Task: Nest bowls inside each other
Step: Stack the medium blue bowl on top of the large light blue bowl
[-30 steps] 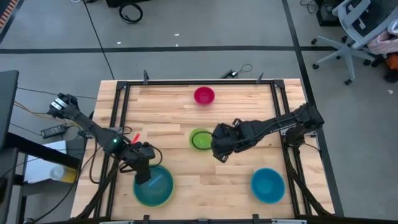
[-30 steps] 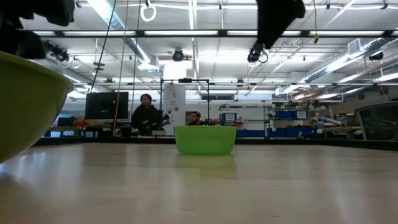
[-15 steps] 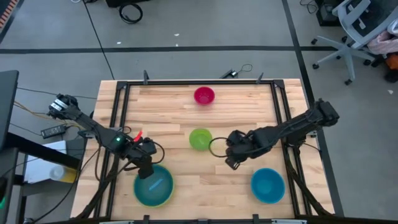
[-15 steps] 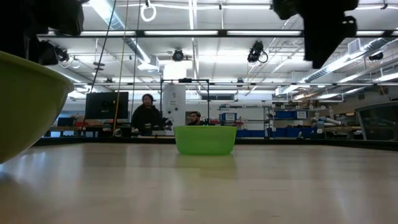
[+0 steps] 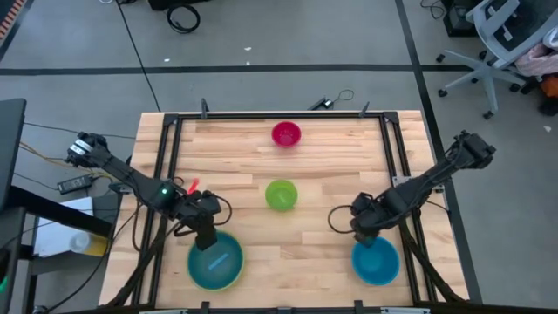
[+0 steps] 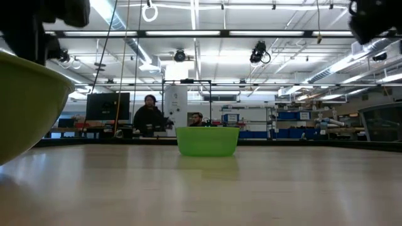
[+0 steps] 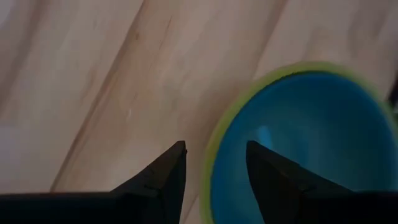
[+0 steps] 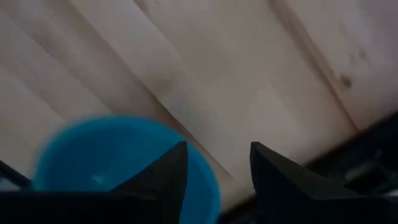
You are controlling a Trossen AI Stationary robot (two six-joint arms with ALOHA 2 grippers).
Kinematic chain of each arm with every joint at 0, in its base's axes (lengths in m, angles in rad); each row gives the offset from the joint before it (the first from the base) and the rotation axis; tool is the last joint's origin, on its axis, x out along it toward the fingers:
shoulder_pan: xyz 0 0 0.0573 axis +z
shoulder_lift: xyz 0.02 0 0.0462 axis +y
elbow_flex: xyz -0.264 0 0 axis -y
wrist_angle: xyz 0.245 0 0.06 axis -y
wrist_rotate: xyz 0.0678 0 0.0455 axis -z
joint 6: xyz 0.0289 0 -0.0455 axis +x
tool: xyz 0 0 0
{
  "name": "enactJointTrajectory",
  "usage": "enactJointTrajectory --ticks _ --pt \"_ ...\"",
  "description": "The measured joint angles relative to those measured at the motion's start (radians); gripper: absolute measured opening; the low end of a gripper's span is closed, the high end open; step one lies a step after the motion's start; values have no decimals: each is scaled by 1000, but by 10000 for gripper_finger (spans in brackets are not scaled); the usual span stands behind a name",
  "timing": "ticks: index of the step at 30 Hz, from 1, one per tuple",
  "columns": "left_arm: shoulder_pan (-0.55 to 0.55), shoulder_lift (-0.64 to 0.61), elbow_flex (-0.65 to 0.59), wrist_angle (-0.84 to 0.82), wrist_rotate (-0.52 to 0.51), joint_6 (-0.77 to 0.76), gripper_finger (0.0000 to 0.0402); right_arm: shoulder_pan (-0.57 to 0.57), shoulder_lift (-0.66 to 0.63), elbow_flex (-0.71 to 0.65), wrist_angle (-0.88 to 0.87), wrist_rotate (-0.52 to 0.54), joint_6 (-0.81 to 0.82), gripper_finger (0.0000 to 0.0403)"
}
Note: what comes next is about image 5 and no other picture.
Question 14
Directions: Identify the black aluminium table frame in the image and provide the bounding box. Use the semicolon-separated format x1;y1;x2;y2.
104;99;471;314

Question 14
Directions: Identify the black power adapter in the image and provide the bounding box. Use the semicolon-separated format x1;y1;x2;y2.
57;174;93;195

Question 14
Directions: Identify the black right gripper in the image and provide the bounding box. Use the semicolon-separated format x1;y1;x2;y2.
350;192;387;248

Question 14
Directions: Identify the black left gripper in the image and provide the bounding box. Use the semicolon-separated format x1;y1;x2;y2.
181;191;222;252

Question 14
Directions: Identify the black equipment box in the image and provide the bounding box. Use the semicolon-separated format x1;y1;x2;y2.
442;0;480;38

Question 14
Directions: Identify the yellow bottle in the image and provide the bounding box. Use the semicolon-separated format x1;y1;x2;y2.
69;231;109;257

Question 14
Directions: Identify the large teal and yellow bowl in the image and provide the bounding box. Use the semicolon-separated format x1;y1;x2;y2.
187;229;245;292

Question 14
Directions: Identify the medium blue bowl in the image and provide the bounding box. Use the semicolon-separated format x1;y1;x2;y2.
350;236;401;287

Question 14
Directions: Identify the small pink bowl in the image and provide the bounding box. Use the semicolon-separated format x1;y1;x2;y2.
270;120;303;148

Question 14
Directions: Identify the small green bowl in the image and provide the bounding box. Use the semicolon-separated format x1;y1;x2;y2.
264;179;299;213

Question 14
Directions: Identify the grey office chair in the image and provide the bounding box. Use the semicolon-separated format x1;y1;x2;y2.
437;0;558;121

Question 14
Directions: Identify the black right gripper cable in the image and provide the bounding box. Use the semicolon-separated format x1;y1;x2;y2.
327;204;357;235

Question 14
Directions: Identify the small black adapter with cable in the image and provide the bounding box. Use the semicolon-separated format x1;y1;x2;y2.
307;89;355;111

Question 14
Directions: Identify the coiled black cable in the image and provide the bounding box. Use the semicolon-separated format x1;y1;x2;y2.
167;3;201;35

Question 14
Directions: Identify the white paper sheet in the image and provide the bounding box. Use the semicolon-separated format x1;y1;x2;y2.
33;196;95;257

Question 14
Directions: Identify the pink cloth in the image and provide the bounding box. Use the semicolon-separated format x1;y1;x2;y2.
515;42;558;79

